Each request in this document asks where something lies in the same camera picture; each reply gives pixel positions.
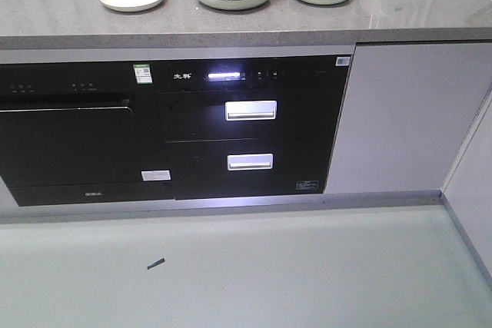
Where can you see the black built-in drawer appliance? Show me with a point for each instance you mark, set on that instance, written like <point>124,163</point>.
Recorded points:
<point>191,95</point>

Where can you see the black floor tape strip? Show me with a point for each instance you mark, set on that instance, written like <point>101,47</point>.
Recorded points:
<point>156,263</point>

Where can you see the grey cabinet door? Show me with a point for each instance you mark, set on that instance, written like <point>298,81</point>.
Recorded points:
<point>406,112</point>

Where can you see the black built-in dishwasher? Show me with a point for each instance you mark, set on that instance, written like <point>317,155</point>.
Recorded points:
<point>81,132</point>

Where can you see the silver lower drawer handle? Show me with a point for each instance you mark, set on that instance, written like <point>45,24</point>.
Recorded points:
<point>250,162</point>

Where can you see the silver drawer handle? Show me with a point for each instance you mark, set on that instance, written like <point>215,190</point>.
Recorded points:
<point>250,162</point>
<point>250,110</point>

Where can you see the silver upper drawer handle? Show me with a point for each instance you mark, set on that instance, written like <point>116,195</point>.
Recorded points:
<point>250,110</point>

